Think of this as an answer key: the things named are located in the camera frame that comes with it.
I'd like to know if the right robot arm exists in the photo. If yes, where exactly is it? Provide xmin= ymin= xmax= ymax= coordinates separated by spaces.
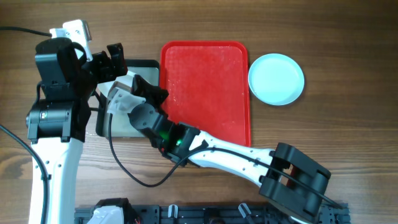
xmin=129 ymin=75 xmax=331 ymax=223

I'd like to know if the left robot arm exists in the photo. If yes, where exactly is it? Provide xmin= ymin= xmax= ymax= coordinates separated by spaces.
xmin=26 ymin=37 xmax=127 ymax=223

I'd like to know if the red plastic tray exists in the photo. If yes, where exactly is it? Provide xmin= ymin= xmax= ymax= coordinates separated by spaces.
xmin=159 ymin=40 xmax=251 ymax=146

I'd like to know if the white plate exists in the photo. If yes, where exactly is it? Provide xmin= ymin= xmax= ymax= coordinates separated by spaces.
xmin=98 ymin=70 xmax=136 ymax=97

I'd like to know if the left black cable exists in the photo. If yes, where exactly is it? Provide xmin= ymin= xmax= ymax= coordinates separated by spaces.
xmin=0 ymin=26 xmax=52 ymax=224

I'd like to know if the black water tray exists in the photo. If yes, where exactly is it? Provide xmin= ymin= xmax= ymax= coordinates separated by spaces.
xmin=96 ymin=59 xmax=160 ymax=138

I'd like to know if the light blue plate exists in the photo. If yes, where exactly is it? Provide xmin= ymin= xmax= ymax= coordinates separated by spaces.
xmin=248 ymin=53 xmax=305 ymax=106

